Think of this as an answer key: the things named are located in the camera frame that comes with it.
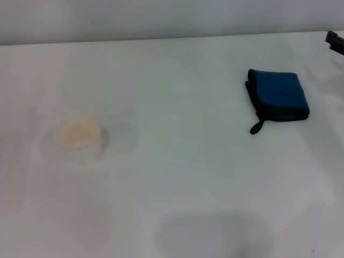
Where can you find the white paper cup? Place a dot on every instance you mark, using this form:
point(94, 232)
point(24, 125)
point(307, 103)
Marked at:
point(78, 137)

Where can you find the blue rag with black trim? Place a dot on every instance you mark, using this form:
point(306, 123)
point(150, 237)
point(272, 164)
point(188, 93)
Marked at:
point(279, 91)

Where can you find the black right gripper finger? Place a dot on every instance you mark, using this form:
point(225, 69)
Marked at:
point(334, 38)
point(339, 49)

